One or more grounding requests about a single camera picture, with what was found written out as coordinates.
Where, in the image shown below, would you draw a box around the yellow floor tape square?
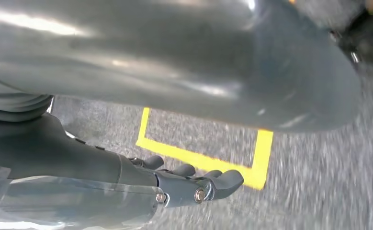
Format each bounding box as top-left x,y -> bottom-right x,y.
135,107 -> 274,190

